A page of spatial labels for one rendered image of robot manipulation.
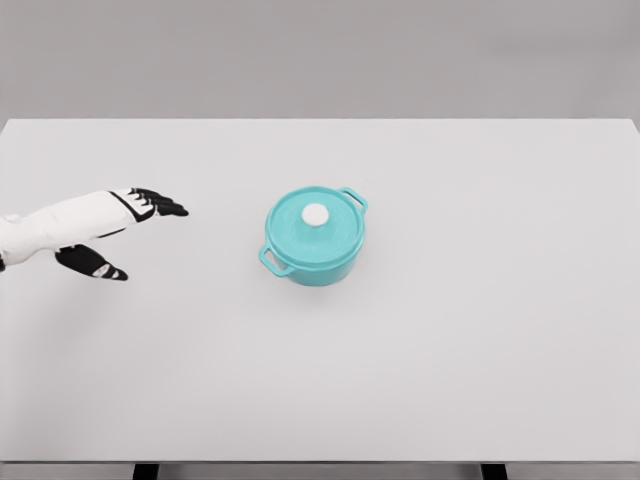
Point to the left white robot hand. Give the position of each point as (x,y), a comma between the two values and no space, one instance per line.
(95,215)

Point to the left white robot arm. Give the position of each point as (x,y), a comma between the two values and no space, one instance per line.
(22,236)

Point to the teal pot lid white knob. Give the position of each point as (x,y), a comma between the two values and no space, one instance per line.
(315,227)

